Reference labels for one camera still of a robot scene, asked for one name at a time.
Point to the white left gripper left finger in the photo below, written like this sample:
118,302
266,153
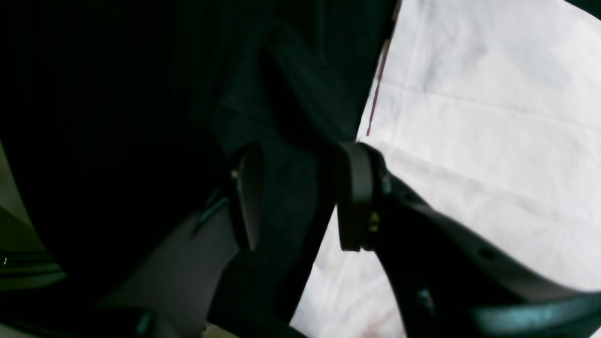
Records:
165,286

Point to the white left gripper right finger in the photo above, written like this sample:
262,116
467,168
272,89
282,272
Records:
448,282

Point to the light pink T-shirt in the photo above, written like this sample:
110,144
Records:
490,111

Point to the black table cloth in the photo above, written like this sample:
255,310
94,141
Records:
118,119

